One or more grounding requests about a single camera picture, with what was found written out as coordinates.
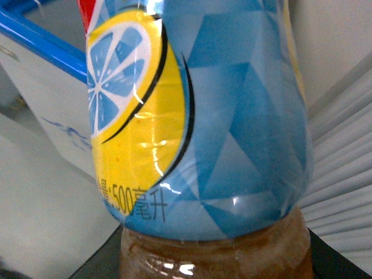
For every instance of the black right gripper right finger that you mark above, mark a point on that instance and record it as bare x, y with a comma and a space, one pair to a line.
329, 264

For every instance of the white blue chest freezer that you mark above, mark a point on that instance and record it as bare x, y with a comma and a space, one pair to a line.
43, 53

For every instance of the iced tea drink bottle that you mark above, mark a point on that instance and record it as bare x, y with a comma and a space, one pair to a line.
199, 136

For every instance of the grey vertical blinds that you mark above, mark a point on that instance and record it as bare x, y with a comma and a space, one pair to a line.
337, 206

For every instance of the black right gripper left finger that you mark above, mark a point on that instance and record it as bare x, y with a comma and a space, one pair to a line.
104, 263

